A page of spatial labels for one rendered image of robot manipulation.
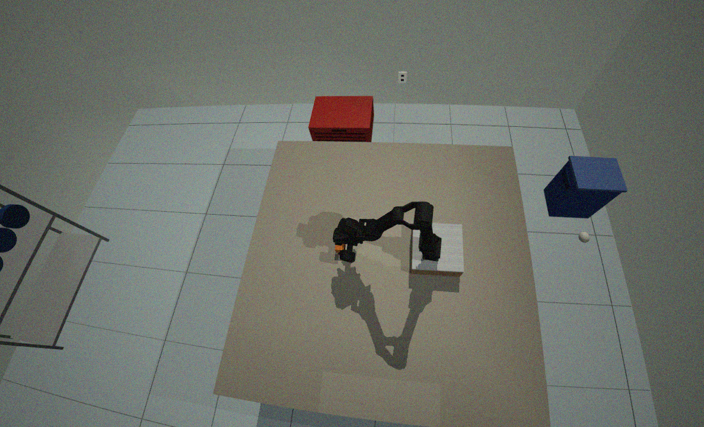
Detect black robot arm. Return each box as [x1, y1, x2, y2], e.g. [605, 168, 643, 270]
[333, 202, 441, 262]

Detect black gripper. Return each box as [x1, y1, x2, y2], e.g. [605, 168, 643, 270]
[338, 218, 363, 263]

